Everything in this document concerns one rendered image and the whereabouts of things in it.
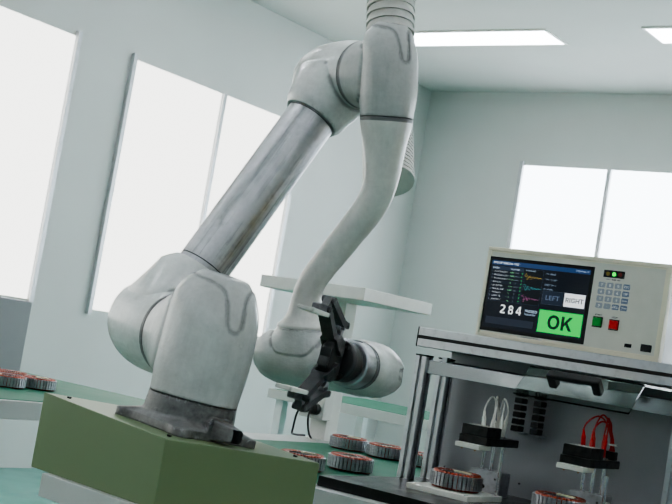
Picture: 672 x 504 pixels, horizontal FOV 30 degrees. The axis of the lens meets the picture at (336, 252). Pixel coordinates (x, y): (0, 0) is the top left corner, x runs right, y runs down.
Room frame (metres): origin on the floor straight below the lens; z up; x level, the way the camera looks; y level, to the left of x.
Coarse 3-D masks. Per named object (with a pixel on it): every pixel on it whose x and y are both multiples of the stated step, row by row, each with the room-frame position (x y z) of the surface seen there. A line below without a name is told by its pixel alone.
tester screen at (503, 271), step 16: (496, 272) 2.79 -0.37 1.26; (512, 272) 2.77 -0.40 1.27; (528, 272) 2.74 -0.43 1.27; (544, 272) 2.72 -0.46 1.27; (560, 272) 2.70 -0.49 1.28; (576, 272) 2.68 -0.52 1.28; (496, 288) 2.79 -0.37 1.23; (512, 288) 2.76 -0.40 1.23; (528, 288) 2.74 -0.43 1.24; (544, 288) 2.72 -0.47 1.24; (560, 288) 2.70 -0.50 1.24; (576, 288) 2.67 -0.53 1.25; (496, 304) 2.79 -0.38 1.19; (512, 304) 2.76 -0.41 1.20; (528, 304) 2.74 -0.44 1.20; (544, 304) 2.71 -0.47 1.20; (528, 320) 2.73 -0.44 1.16; (560, 336) 2.68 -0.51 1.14
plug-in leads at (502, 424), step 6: (492, 396) 2.79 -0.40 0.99; (498, 402) 2.78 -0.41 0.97; (498, 408) 2.79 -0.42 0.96; (504, 408) 2.75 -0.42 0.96; (498, 414) 2.80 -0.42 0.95; (492, 420) 2.75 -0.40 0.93; (498, 420) 2.80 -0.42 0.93; (504, 420) 2.77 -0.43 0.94; (492, 426) 2.75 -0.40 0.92; (498, 426) 2.81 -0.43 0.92; (504, 426) 2.76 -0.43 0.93; (504, 432) 2.76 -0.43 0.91
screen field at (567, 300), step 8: (544, 296) 2.72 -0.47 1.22; (552, 296) 2.70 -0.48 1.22; (560, 296) 2.69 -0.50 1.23; (568, 296) 2.68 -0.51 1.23; (576, 296) 2.67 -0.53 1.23; (584, 296) 2.66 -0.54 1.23; (552, 304) 2.70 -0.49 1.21; (560, 304) 2.69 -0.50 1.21; (568, 304) 2.68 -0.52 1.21; (576, 304) 2.67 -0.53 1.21; (584, 304) 2.66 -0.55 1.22
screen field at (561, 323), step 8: (544, 312) 2.71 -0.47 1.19; (552, 312) 2.70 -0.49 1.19; (560, 312) 2.69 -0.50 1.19; (544, 320) 2.71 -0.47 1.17; (552, 320) 2.70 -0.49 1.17; (560, 320) 2.69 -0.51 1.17; (568, 320) 2.68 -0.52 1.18; (576, 320) 2.67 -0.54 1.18; (544, 328) 2.71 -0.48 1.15; (552, 328) 2.70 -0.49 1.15; (560, 328) 2.69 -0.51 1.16; (568, 328) 2.67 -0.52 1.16; (576, 328) 2.66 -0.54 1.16; (576, 336) 2.66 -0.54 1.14
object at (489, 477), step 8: (472, 472) 2.77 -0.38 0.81; (480, 472) 2.76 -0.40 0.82; (488, 472) 2.75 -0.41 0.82; (496, 472) 2.75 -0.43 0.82; (488, 480) 2.75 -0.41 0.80; (496, 480) 2.73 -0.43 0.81; (504, 480) 2.75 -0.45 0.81; (488, 488) 2.74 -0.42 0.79; (504, 488) 2.76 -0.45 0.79; (504, 496) 2.76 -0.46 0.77
